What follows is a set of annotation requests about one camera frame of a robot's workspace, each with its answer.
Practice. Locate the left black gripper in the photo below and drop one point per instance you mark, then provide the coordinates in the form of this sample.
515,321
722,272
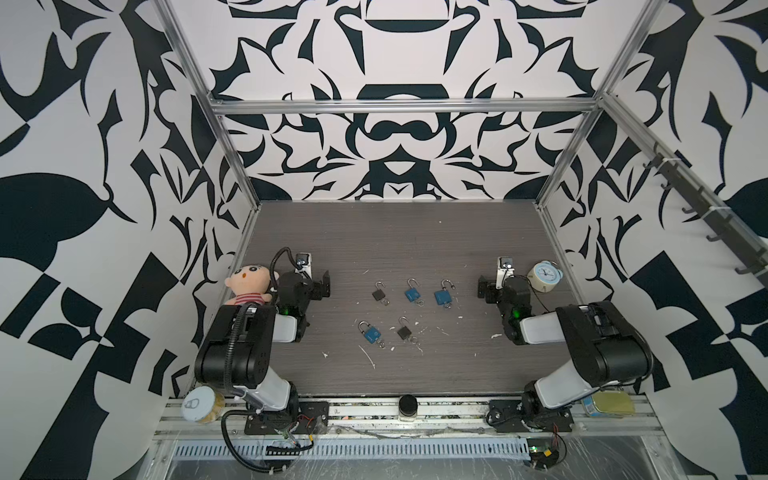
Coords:
321,285

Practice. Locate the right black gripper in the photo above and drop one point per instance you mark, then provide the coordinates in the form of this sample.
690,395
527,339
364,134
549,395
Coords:
487,288

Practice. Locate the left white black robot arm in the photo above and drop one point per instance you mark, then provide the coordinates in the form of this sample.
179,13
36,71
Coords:
266,308

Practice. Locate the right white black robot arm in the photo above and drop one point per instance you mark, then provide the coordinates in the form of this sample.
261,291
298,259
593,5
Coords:
605,349

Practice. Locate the front blue padlock with key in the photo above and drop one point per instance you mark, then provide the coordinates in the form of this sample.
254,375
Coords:
372,335

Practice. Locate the front black padlock with key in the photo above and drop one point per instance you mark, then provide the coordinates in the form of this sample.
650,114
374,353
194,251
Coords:
405,332

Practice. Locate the small blue alarm clock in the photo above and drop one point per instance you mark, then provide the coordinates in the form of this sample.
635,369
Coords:
544,276

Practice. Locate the small black padlock back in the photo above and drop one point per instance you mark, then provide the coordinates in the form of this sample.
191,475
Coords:
379,293

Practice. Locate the plush doll striped shirt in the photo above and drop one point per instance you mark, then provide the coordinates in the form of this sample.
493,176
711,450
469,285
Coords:
250,284

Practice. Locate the black round knob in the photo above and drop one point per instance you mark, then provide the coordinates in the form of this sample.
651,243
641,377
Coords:
408,407

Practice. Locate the white lid yellow jar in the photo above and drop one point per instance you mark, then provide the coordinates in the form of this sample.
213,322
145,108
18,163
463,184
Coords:
203,405

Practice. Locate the yellow green tin box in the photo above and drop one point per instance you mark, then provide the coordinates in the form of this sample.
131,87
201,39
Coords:
609,404

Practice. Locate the green circuit board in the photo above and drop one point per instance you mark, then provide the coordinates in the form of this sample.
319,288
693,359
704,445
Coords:
546,457

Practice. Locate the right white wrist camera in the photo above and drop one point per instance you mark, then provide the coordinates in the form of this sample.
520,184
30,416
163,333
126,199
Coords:
505,269

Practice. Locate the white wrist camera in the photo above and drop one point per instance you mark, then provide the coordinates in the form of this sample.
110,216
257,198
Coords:
505,269
304,264

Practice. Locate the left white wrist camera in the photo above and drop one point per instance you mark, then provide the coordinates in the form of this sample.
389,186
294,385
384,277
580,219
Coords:
304,264

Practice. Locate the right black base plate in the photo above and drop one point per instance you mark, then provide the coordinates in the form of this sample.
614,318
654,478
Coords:
510,416

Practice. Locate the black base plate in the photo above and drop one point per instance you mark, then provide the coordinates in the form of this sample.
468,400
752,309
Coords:
304,417
510,416

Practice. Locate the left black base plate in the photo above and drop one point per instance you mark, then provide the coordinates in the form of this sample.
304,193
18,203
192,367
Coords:
304,417

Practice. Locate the wall hook rail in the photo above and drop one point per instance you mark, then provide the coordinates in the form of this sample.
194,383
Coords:
703,204

